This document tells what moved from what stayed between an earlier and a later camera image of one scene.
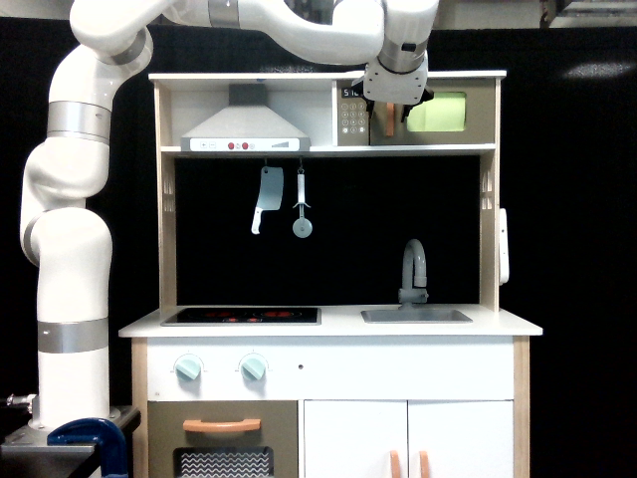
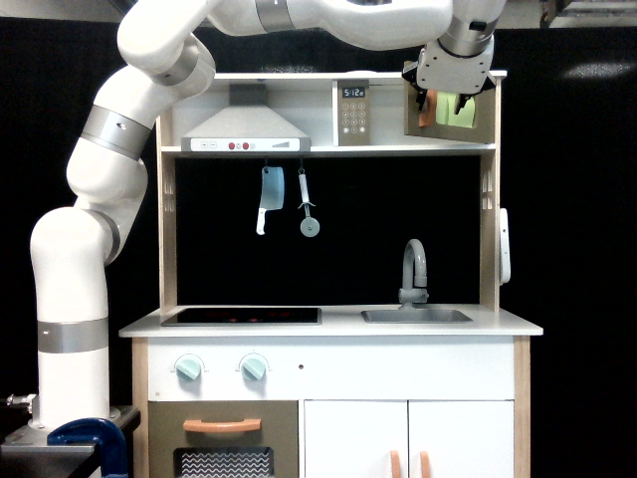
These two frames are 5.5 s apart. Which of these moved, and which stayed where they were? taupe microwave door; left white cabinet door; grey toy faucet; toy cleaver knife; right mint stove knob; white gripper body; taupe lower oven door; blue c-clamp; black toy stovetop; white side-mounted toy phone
Moved: white gripper body; taupe microwave door
Stayed: right mint stove knob; white side-mounted toy phone; black toy stovetop; left white cabinet door; blue c-clamp; grey toy faucet; toy cleaver knife; taupe lower oven door
